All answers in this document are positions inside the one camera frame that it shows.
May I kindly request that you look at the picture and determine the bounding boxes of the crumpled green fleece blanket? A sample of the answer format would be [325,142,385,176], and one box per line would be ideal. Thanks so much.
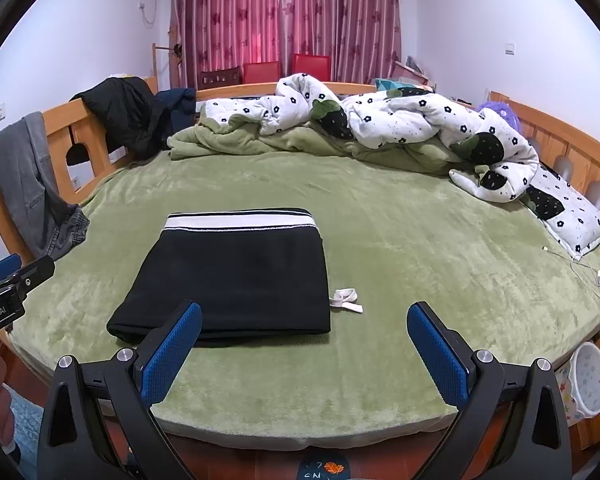
[169,117,481,176]

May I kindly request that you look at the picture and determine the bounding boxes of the leaning picture frames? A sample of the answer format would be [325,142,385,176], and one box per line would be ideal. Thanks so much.
[394,57,435,87]

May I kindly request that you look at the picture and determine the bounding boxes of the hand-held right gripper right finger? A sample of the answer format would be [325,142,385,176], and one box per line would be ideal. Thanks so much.
[406,301,573,480]

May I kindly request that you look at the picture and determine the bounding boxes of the navy blue garment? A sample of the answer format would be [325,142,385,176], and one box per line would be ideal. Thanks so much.
[156,87,198,133]

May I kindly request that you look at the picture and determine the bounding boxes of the star-printed plastic basin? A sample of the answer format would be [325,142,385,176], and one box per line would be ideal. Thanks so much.
[555,342,600,428]

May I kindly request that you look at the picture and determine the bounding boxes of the white floral pillow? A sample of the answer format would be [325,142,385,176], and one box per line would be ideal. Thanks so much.
[522,162,600,256]

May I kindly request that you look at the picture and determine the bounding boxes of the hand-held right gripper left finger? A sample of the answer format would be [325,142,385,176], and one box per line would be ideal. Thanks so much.
[37,300,203,480]

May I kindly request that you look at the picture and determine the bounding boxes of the wooden bed frame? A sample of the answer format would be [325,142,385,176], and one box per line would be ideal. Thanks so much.
[0,76,600,480]

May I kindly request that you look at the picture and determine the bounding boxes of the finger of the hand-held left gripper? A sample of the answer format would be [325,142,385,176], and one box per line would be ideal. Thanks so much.
[0,254,22,285]
[0,256,56,306]

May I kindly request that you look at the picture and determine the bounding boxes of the purple plush toy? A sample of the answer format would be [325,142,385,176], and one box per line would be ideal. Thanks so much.
[477,101,521,133]

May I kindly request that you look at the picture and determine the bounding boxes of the white fabric ribbon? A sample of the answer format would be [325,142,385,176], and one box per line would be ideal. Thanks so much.
[330,288,365,315]

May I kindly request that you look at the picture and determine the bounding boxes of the green fleece bed sheet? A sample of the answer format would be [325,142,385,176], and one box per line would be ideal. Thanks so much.
[5,152,600,453]

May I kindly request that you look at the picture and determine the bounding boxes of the black jacket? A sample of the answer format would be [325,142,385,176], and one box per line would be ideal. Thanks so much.
[70,76,167,161]

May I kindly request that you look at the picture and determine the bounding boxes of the black pants with white stripe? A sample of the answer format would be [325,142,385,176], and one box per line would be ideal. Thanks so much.
[106,207,332,347]

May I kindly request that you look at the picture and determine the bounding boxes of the dark wooden chair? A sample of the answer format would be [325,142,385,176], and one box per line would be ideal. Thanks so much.
[198,66,243,90]

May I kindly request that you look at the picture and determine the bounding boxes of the wooden coat rack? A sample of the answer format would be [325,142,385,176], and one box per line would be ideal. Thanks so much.
[152,10,182,92]

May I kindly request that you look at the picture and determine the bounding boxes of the light blue cloth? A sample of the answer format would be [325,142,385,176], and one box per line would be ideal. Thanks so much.
[2,385,46,480]

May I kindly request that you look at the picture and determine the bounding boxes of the dark printed slipper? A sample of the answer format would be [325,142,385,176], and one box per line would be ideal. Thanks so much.
[296,452,351,480]

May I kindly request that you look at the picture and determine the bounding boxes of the grey jeans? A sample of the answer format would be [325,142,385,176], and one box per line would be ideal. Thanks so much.
[0,111,91,261]

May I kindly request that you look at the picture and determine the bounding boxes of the white floral comforter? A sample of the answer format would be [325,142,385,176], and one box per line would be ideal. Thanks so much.
[200,73,541,204]

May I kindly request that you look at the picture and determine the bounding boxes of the red chair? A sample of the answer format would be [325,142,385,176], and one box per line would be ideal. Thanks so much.
[291,53,331,81]
[242,61,282,84]

